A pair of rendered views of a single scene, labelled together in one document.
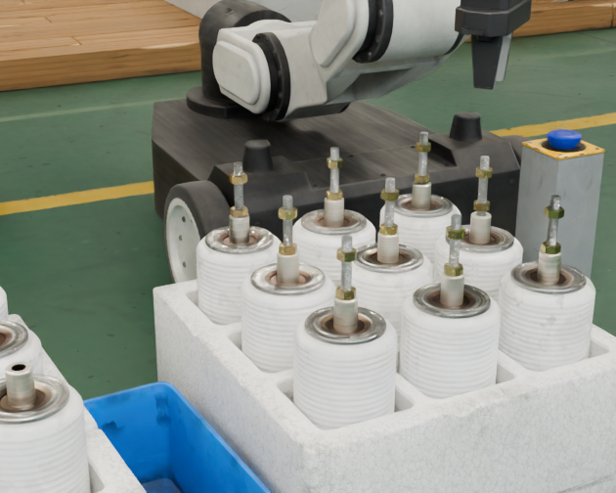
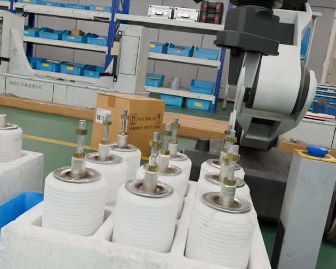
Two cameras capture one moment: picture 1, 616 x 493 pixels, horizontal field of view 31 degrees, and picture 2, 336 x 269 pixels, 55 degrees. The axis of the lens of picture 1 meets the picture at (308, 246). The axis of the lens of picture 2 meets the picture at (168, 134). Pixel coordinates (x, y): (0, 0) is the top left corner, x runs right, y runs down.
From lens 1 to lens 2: 79 cm
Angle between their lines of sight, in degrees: 36
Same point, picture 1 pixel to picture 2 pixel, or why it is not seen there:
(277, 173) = (205, 152)
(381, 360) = (71, 196)
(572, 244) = (307, 215)
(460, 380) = (126, 236)
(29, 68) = (212, 134)
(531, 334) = (194, 231)
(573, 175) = (312, 171)
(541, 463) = not seen: outside the picture
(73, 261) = not seen: hidden behind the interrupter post
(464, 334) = (132, 204)
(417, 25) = (270, 90)
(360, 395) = (55, 213)
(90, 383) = not seen: hidden behind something
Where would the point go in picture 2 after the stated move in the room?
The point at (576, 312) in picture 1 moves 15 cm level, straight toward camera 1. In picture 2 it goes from (223, 227) to (131, 252)
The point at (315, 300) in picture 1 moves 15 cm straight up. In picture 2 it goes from (97, 168) to (106, 85)
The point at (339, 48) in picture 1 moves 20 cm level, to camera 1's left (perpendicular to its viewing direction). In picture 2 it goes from (237, 99) to (180, 89)
